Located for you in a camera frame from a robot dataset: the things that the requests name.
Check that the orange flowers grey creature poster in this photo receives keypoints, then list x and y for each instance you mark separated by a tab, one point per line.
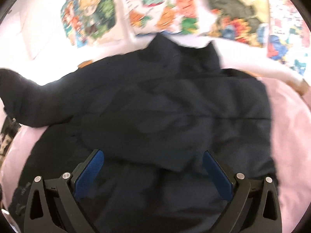
218	9

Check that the black puffer jacket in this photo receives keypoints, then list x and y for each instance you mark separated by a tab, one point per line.
158	106

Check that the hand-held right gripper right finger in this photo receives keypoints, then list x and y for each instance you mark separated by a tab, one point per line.
217	174

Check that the blond cartoon figure wall poster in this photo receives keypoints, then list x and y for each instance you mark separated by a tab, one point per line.
90	12

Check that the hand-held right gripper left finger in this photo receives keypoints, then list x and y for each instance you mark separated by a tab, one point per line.
89	172

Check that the pink bed sheet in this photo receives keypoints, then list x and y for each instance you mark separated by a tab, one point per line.
289	131

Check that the blue red cartoon wall poster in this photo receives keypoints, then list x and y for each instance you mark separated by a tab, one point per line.
284	36

